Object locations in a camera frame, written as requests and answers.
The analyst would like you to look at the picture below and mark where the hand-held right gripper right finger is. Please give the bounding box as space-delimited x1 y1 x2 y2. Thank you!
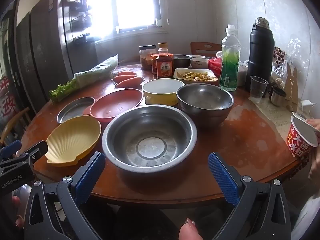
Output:
208 152 292 240

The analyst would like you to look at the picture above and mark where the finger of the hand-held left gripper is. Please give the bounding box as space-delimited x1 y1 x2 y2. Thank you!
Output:
0 140 48 170
0 140 22 158

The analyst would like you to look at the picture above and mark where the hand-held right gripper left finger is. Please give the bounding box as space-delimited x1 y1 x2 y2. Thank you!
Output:
24 151 106 240

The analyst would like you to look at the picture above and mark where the yellow shell-shaped plate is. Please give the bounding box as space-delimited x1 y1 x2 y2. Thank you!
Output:
44 116 102 167

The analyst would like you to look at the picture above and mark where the round steel plate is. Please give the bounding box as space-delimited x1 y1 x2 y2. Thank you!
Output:
57 96 96 124

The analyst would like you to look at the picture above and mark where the large steel bowl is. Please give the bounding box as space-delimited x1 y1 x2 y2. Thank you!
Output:
102 105 198 179

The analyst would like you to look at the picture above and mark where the pink oval plate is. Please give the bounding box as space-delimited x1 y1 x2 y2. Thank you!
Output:
84 88 144 123

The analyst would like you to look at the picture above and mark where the medium steel bowl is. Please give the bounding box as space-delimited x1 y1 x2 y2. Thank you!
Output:
176 83 235 128

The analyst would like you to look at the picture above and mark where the yellow bowl with handle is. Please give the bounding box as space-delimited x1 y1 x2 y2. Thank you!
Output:
142 78 186 106

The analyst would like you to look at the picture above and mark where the person's left hand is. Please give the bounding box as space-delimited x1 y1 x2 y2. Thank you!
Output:
12 195 25 228

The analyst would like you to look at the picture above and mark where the person's right hand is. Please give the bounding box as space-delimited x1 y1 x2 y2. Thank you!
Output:
179 218 203 240

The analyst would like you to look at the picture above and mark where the wooden armchair with brown seat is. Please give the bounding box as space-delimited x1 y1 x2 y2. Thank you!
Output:
0 107 31 146

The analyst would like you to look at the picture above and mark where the glass door with red characters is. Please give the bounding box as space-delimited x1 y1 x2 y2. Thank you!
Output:
0 12 18 121

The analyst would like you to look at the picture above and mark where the red instant noodle cup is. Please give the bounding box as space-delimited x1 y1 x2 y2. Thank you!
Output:
285 112 320 158

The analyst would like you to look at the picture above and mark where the bagged celery bunch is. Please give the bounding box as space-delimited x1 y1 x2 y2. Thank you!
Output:
48 54 119 102

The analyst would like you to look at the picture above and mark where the clear plastic cup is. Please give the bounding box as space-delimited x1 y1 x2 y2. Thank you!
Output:
249 75 269 103

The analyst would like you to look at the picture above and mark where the small steel mug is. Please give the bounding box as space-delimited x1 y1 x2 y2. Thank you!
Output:
269 86 287 106

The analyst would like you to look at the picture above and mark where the white dish of food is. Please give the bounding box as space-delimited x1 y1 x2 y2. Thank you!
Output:
173 67 219 84

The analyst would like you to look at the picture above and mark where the dark refrigerator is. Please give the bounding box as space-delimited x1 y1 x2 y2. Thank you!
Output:
14 0 98 103

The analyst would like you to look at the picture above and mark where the wooden rabbit ornament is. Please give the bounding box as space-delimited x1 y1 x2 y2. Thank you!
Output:
283 62 300 112

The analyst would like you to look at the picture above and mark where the red tissue pack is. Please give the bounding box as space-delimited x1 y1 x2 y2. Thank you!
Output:
208 57 223 78

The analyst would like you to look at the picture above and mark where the green drink bottle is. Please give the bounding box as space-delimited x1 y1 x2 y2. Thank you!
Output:
219 24 242 92

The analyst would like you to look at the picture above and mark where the white ceramic bowl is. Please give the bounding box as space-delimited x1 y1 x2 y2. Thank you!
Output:
190 58 209 69

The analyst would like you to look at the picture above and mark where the small steel bowl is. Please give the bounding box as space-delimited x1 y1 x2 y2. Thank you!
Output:
172 54 192 68

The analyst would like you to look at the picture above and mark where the sauce bottle with orange label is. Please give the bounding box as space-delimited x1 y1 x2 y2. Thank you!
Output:
156 42 174 79

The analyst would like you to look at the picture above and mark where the black thermos flask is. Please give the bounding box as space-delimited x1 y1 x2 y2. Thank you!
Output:
245 17 275 92

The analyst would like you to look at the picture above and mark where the jar with red lid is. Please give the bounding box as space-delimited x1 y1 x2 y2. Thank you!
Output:
150 53 161 76

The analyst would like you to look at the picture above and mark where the clear plastic bag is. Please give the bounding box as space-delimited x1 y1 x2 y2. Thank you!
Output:
271 37 300 90

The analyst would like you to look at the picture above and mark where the glass jar with black lid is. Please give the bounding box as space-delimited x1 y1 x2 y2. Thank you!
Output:
139 45 157 70

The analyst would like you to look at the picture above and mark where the wooden chair with cutout back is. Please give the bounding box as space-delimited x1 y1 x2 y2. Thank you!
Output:
190 41 223 56

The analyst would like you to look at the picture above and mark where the window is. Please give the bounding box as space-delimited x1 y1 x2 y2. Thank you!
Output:
70 0 171 40

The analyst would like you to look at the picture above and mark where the black wire rack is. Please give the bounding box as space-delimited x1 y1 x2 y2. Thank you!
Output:
62 0 92 42

